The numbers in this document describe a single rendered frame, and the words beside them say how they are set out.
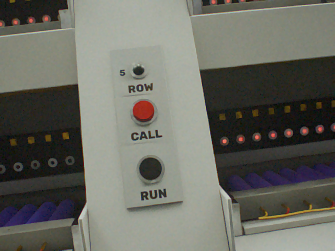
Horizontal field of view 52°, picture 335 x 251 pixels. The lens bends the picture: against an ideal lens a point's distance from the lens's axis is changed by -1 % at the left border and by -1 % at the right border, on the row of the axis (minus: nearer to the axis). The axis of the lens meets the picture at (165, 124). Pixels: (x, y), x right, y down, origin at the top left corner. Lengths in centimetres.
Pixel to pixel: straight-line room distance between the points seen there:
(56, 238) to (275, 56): 24
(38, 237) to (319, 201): 25
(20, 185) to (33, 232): 14
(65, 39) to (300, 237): 24
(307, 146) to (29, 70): 33
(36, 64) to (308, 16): 23
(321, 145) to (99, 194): 30
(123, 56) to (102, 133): 6
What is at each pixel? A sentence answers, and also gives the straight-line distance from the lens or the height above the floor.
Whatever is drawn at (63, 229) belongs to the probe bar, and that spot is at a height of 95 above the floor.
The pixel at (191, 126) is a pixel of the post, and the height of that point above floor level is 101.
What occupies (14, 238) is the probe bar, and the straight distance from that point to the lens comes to 32.
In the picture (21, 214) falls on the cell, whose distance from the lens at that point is 38.
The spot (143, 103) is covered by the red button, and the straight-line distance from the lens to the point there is 26.
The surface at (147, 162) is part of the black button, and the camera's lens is 24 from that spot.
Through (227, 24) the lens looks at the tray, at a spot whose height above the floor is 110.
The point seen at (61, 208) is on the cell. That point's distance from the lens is 37.
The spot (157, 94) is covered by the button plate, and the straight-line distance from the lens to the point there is 26.
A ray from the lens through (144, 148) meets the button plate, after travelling 25.
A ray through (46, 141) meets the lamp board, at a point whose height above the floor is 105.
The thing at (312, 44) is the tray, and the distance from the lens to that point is 33.
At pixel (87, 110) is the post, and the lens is 27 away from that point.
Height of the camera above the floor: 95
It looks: 15 degrees up
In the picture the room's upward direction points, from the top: 8 degrees counter-clockwise
